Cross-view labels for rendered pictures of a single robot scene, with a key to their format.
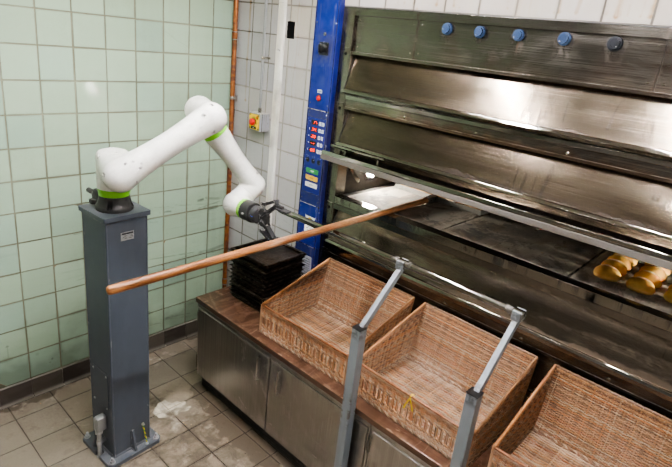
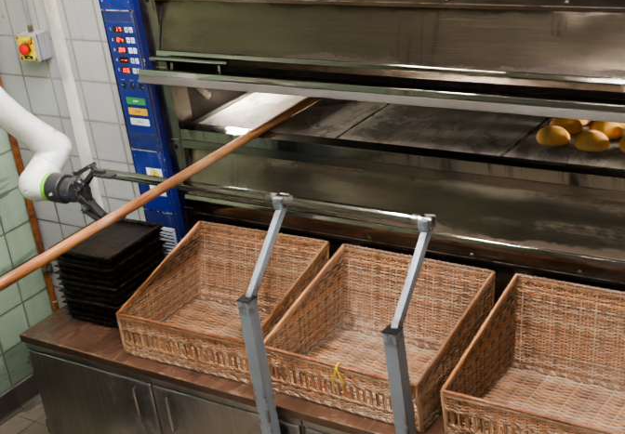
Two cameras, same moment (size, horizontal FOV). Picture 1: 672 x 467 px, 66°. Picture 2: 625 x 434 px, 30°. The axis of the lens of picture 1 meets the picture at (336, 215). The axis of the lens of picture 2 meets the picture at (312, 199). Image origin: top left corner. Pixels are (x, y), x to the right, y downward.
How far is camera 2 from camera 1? 1.32 m
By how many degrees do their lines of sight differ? 4
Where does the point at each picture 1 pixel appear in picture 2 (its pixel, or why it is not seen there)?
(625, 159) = not seen: outside the picture
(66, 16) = not seen: outside the picture
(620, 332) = (574, 208)
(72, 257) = not seen: outside the picture
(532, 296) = (468, 194)
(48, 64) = not seen: outside the picture
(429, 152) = (285, 36)
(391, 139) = (231, 29)
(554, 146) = not seen: outside the picture
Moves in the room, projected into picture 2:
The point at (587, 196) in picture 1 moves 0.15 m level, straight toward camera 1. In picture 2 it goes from (484, 48) to (471, 66)
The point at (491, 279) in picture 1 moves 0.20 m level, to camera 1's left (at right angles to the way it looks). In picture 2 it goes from (415, 187) to (350, 198)
